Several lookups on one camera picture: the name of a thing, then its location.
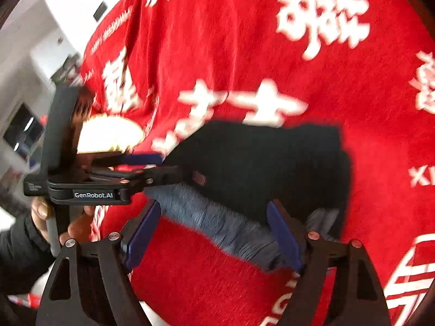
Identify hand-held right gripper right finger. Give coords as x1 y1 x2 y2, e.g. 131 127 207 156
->
266 200 391 326

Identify person's left forearm black sleeve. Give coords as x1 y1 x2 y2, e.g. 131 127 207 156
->
0 217 58 296

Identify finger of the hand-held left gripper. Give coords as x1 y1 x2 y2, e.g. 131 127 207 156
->
78 154 164 167
85 165 208 191

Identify black pants with grey lining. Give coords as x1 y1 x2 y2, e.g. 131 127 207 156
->
145 120 353 273

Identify person's left hand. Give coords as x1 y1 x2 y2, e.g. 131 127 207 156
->
31 198 100 246

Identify red printed blanket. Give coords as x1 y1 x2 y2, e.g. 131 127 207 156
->
77 0 435 326

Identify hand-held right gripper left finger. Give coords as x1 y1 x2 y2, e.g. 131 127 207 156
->
36 199 162 326

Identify dark window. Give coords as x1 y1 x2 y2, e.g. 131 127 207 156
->
3 104 45 161

